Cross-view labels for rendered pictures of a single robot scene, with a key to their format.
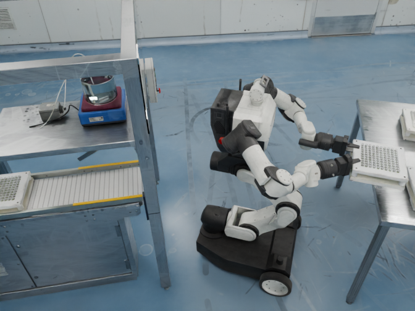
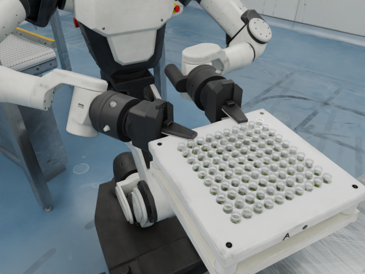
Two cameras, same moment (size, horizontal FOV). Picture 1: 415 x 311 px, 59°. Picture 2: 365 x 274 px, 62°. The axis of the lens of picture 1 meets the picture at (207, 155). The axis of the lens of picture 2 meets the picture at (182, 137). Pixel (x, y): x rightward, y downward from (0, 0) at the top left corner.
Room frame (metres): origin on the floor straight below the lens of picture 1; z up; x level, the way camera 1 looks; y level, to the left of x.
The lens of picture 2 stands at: (1.03, -1.02, 1.32)
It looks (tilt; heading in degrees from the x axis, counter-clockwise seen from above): 37 degrees down; 46
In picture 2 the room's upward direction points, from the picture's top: straight up
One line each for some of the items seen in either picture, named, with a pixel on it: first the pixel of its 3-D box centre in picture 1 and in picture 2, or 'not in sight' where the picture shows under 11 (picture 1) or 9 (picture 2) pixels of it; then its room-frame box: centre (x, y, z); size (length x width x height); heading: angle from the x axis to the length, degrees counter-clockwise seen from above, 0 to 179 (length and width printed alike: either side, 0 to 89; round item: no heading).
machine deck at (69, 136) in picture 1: (65, 126); not in sight; (1.37, 0.64, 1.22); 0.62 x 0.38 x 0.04; 99
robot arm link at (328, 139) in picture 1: (334, 143); (217, 98); (1.48, -0.66, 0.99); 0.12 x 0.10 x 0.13; 64
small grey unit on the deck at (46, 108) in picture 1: (52, 110); not in sight; (1.42, 0.70, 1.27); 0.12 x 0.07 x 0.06; 99
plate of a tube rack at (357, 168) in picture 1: (378, 159); (248, 168); (1.35, -0.84, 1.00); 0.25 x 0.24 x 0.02; 72
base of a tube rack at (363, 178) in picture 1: (375, 166); (244, 189); (1.35, -0.84, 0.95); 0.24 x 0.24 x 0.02; 72
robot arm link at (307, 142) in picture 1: (311, 140); (192, 80); (1.52, -0.55, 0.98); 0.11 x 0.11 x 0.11; 64
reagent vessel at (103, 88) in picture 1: (97, 78); not in sight; (1.44, 0.47, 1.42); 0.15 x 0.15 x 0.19
